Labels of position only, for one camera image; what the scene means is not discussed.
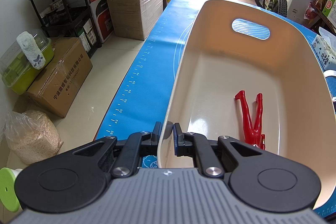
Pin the blue silicone baking mat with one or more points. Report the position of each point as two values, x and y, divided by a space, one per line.
144 94

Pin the red white appliance box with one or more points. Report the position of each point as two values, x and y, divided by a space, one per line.
102 18

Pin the green white stool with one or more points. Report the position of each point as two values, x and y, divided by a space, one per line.
7 191

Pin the black metal shelf rack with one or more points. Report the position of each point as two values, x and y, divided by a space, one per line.
68 18

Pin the white rolled cloth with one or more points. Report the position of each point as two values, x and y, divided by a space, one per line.
31 50

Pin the dark wooden side shelf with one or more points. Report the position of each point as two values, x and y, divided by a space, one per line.
314 18

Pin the beige plastic storage bin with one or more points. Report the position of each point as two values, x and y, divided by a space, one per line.
234 47

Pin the green plastic lidded container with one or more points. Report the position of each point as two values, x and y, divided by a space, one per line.
16 70

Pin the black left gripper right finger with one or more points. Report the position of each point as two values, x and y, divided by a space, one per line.
258 178

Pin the patterned tissue box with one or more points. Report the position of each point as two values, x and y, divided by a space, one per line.
324 46

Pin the floor cardboard box chinese text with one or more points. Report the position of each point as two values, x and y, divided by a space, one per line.
57 85

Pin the plastic bag of grain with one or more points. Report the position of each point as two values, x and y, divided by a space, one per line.
31 135

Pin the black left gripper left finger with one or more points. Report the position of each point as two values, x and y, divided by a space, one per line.
76 178

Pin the green white product box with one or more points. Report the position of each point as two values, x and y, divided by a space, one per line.
329 9

